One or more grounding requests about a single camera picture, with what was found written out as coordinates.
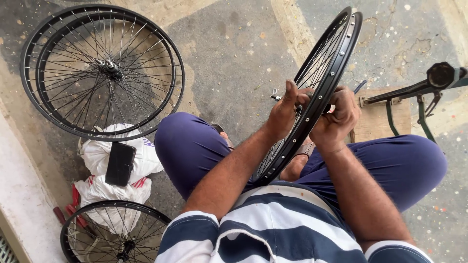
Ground person's left hand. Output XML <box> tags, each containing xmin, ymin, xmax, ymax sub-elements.
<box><xmin>267</xmin><ymin>80</ymin><xmax>315</xmax><ymax>142</ymax></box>

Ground person's right hand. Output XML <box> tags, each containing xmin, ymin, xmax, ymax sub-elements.
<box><xmin>309</xmin><ymin>86</ymin><xmax>362</xmax><ymax>153</ymax></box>

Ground black spoked bicycle wheel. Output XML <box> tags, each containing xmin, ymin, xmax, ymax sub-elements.
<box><xmin>252</xmin><ymin>6</ymin><xmax>363</xmax><ymax>187</ymax></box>

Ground wooden board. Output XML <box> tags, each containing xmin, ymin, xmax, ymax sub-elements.
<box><xmin>349</xmin><ymin>86</ymin><xmax>412</xmax><ymax>144</ymax></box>

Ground green metal wheel truing stand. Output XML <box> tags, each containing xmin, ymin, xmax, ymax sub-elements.
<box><xmin>360</xmin><ymin>61</ymin><xmax>468</xmax><ymax>145</ymax></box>

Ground person's left brown sandal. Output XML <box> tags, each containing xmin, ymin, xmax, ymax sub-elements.
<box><xmin>211</xmin><ymin>123</ymin><xmax>235</xmax><ymax>151</ymax></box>

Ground blue white striped shirt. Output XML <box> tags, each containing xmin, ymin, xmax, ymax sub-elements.
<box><xmin>154</xmin><ymin>181</ymin><xmax>434</xmax><ymax>263</ymax></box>

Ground person's blue trousers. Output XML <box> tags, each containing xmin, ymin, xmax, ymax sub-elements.
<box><xmin>154</xmin><ymin>112</ymin><xmax>448</xmax><ymax>213</ymax></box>

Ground white plastic bag blue print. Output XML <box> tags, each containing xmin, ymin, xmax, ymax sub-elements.
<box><xmin>78</xmin><ymin>123</ymin><xmax>164</xmax><ymax>185</ymax></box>

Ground black phone wallet case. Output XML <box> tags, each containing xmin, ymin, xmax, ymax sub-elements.
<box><xmin>105</xmin><ymin>142</ymin><xmax>137</xmax><ymax>187</ymax></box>

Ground white plastic bag red print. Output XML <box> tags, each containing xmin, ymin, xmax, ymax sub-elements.
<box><xmin>73</xmin><ymin>175</ymin><xmax>152</xmax><ymax>235</ymax></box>

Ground black bicycle wheel black hub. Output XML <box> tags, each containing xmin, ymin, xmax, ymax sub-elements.
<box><xmin>60</xmin><ymin>200</ymin><xmax>172</xmax><ymax>263</ymax></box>

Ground smaller black bicycle wheel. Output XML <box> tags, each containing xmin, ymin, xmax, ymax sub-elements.
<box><xmin>35</xmin><ymin>11</ymin><xmax>177</xmax><ymax>134</ymax></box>

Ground large black bicycle wheel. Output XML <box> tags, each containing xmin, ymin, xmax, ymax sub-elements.
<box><xmin>20</xmin><ymin>4</ymin><xmax>185</xmax><ymax>142</ymax></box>

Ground green plastic crate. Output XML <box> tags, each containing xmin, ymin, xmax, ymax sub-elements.
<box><xmin>0</xmin><ymin>234</ymin><xmax>19</xmax><ymax>263</ymax></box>

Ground red handled pliers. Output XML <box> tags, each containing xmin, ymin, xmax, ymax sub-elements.
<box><xmin>65</xmin><ymin>183</ymin><xmax>89</xmax><ymax>229</ymax></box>

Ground dark red handled screwdriver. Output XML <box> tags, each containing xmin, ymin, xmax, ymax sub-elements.
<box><xmin>53</xmin><ymin>206</ymin><xmax>67</xmax><ymax>225</ymax></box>

